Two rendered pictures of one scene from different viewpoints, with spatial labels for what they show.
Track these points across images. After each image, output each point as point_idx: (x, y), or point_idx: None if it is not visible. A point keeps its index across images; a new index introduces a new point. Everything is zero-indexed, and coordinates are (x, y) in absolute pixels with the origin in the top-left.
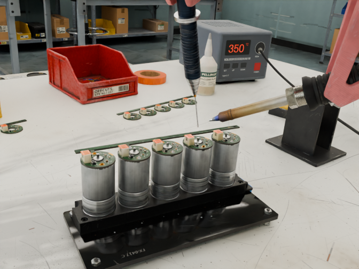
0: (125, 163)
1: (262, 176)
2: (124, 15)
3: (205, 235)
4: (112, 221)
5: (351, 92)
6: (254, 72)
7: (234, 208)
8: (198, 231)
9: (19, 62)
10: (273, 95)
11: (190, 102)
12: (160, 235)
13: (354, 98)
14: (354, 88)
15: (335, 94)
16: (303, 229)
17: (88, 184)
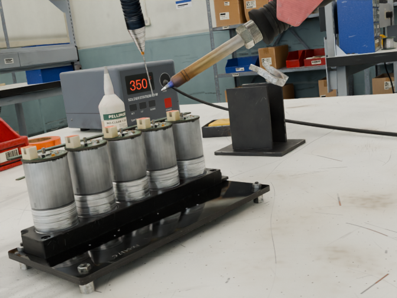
0: (80, 154)
1: (230, 175)
2: None
3: (201, 216)
4: (83, 235)
5: (303, 5)
6: (166, 110)
7: (219, 193)
8: (191, 217)
9: None
10: None
11: None
12: (149, 231)
13: (308, 11)
14: (305, 0)
15: (288, 12)
16: (300, 194)
17: (41, 187)
